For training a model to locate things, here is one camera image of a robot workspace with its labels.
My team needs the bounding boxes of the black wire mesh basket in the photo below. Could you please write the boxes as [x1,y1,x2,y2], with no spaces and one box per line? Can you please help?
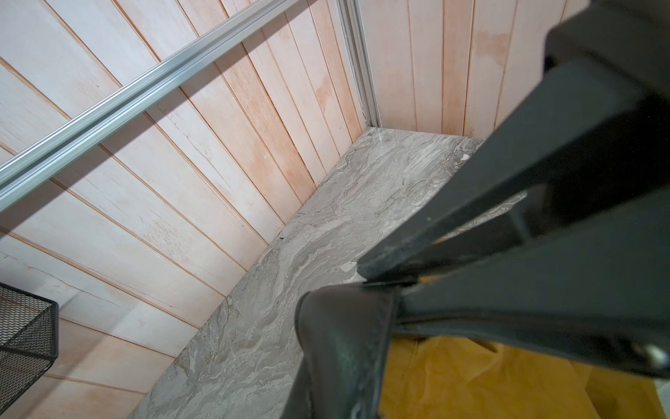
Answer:
[1,284,59,412]

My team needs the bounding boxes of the mustard yellow trousers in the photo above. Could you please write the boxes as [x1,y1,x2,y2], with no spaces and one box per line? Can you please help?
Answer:
[379,337,666,418]

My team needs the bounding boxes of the black leather belt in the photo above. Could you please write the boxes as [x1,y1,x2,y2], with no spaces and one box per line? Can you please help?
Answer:
[282,284,400,418]

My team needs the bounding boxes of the aluminium frame rails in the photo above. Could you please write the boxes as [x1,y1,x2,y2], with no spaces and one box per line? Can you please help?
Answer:
[0,0,383,213]

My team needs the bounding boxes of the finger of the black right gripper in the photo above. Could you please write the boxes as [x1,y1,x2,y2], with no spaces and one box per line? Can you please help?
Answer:
[394,189,669,377]
[357,57,645,284]

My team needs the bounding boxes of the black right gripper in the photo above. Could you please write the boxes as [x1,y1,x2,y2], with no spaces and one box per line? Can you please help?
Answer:
[523,1,669,233]

